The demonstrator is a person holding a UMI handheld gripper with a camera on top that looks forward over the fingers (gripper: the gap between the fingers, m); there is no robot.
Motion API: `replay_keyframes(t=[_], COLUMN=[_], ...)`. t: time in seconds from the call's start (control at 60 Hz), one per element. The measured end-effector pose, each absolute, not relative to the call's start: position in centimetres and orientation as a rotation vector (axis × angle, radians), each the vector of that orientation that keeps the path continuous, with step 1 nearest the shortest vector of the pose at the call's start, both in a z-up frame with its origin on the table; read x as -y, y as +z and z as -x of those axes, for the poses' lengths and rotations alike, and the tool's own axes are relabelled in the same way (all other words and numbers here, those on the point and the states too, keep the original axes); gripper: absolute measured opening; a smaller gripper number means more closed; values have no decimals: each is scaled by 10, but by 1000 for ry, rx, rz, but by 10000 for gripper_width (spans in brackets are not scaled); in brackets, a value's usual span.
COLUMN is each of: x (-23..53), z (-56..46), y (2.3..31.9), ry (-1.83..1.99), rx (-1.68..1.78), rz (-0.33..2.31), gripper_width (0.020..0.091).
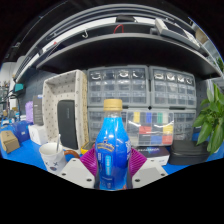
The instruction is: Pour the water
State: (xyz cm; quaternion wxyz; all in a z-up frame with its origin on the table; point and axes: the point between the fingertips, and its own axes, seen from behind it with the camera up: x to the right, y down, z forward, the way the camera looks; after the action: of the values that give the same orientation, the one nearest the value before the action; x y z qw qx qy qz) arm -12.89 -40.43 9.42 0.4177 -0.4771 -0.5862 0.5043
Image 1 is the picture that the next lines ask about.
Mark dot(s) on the white metal rack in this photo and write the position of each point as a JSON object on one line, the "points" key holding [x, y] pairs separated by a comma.
{"points": [[201, 36]]}

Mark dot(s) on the black rectangular speaker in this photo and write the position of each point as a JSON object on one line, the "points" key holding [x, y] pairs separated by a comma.
{"points": [[67, 125]]}

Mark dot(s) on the green potted plant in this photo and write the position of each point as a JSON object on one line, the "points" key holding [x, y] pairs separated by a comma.
{"points": [[211, 126]]}

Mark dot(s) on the black zip case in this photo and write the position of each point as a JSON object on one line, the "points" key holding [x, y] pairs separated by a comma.
{"points": [[188, 153]]}

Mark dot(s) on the brown cardboard box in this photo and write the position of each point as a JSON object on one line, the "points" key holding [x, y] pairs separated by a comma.
{"points": [[9, 141]]}

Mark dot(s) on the purple bag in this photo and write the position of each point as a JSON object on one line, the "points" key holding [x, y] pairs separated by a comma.
{"points": [[29, 112]]}

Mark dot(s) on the blue drink bottle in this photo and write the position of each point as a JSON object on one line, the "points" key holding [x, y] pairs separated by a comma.
{"points": [[112, 146]]}

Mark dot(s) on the blue box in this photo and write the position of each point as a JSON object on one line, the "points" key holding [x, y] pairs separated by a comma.
{"points": [[21, 131]]}

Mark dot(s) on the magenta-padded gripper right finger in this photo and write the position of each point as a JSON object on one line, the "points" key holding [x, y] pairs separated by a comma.
{"points": [[148, 171]]}

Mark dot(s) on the dark grey upright box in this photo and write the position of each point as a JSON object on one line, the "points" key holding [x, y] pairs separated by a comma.
{"points": [[38, 110]]}

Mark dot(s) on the dark overhead shelf unit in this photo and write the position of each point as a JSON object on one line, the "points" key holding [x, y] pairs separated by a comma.
{"points": [[126, 50]]}

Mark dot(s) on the clear box of colourful parts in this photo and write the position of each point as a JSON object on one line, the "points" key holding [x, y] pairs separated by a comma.
{"points": [[151, 128]]}

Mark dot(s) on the spoon in mug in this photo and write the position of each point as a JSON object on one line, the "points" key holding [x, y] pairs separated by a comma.
{"points": [[58, 143]]}

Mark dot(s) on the beige dotted storage tray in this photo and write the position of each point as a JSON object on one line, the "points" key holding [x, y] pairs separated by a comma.
{"points": [[50, 110]]}

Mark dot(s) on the yellow multimeter with red leads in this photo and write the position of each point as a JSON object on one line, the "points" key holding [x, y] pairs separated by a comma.
{"points": [[87, 148]]}

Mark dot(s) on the white cardboard box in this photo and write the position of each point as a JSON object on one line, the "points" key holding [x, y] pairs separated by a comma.
{"points": [[38, 135]]}

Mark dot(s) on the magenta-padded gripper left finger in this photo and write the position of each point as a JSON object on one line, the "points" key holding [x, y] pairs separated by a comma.
{"points": [[78, 171]]}

